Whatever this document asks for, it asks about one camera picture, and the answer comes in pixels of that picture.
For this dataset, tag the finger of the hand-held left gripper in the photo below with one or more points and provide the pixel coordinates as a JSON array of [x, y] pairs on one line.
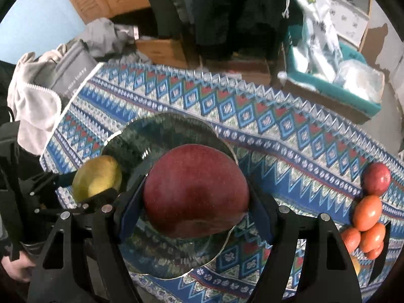
[[64, 180], [97, 199]]

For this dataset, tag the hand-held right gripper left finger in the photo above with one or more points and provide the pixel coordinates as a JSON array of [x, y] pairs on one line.
[[129, 214]]

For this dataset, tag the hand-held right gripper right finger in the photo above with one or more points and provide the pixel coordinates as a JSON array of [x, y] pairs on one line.
[[262, 214]]

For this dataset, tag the large red apple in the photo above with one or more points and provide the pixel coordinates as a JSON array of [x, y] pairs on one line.
[[195, 192]]

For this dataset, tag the dark glass plate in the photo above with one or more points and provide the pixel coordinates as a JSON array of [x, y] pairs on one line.
[[164, 139]]

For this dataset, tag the orange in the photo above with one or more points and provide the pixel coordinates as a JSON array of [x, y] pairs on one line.
[[367, 213], [374, 236], [375, 253], [350, 240]]

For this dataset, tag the person's left hand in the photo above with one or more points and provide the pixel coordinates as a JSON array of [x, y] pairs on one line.
[[15, 268]]

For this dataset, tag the blue patterned blanket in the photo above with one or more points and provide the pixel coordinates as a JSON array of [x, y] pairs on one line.
[[284, 151]]

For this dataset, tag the white towel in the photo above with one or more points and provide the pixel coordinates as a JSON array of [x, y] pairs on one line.
[[31, 113]]

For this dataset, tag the grey fabric bag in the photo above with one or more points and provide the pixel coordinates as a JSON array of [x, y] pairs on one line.
[[66, 69]]

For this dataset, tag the small red apple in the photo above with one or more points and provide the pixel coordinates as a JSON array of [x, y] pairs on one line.
[[377, 180]]

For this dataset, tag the black flat strip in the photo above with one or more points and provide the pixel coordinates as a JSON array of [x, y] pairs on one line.
[[380, 252]]

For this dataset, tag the brown cardboard box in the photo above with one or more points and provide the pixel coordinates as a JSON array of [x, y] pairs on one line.
[[331, 104]]

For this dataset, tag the teal box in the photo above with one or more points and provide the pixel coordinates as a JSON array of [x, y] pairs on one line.
[[315, 82]]

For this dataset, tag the grey clothes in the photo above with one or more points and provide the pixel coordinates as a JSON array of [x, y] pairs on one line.
[[101, 38]]

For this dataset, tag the flat cardboard box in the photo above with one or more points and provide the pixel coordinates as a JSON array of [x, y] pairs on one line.
[[240, 69]]

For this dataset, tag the small silver can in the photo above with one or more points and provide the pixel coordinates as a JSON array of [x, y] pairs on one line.
[[135, 32]]

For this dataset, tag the clear plastic bag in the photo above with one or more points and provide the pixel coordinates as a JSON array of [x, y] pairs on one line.
[[359, 79]]

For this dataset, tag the white printed cloth bag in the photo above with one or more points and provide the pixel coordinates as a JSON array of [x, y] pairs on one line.
[[318, 31]]

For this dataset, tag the dark hanging clothes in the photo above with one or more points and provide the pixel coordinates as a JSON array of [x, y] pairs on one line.
[[236, 12]]

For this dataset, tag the white patterned storage bin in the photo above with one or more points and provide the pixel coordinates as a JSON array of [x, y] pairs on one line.
[[347, 19]]

